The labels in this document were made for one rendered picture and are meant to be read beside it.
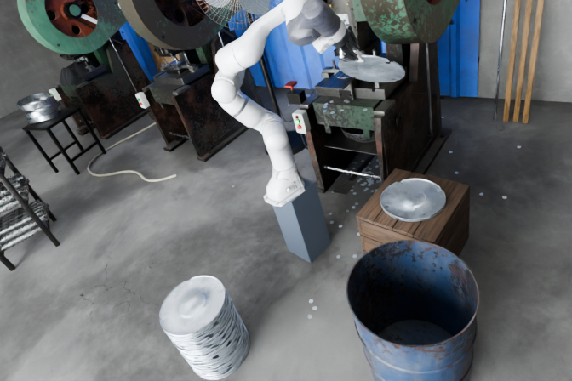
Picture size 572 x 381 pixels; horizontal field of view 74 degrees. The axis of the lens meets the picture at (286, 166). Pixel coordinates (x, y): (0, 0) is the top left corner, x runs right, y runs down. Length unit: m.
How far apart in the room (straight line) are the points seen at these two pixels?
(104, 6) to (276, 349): 3.85
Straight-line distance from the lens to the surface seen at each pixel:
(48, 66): 8.17
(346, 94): 2.19
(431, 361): 1.36
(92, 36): 4.59
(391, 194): 1.90
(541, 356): 1.86
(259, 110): 1.68
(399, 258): 1.58
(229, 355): 1.84
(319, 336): 1.89
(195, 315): 1.70
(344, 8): 2.11
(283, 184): 1.82
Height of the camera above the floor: 1.59
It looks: 33 degrees down
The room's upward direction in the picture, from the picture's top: 17 degrees counter-clockwise
